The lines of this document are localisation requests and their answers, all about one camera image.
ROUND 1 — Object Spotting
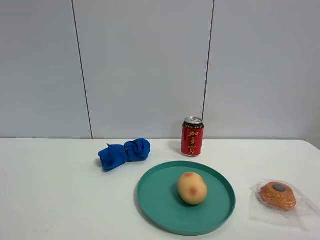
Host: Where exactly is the red beverage can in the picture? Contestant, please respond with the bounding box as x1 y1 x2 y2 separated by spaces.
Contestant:
181 116 204 157

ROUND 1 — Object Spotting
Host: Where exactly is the blue rolled cloth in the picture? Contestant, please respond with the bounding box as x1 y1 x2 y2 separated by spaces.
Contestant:
98 138 151 171

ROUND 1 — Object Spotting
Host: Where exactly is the teal round plate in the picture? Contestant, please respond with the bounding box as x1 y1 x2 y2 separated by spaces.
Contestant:
136 161 236 236

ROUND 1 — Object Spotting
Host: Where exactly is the orange bun in plastic wrapper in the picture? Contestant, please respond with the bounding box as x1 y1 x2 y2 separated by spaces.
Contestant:
248 179 320 231

